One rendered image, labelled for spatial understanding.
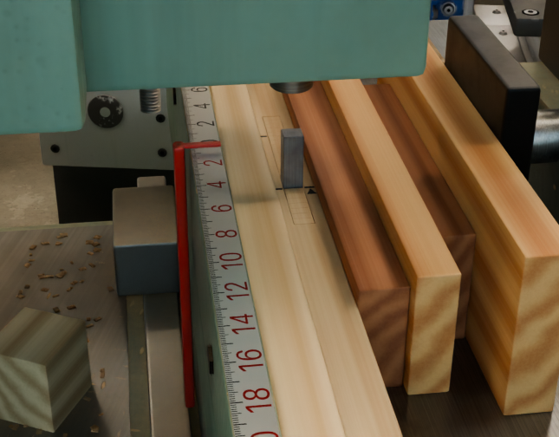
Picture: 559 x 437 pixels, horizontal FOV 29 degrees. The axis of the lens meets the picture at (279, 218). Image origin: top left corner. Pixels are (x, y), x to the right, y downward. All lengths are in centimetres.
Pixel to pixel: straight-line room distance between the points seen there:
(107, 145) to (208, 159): 59
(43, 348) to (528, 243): 26
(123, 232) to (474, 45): 24
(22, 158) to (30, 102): 226
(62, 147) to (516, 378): 72
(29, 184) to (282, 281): 215
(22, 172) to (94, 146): 153
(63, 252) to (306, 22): 33
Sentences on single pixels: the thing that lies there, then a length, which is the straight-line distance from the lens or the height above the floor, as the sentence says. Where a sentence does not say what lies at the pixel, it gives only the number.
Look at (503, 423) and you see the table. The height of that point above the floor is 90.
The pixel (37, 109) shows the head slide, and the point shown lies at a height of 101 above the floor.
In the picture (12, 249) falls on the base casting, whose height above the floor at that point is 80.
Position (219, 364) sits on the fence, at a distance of 36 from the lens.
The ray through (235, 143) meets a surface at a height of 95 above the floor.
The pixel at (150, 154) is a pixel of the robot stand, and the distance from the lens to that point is 105.
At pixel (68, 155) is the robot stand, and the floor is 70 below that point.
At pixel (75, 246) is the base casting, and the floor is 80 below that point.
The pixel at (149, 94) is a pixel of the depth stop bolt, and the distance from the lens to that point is 52.
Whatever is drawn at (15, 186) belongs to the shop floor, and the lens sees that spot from 253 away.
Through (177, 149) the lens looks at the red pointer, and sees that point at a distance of 47.
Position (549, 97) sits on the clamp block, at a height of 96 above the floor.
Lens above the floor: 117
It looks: 30 degrees down
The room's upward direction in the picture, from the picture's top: straight up
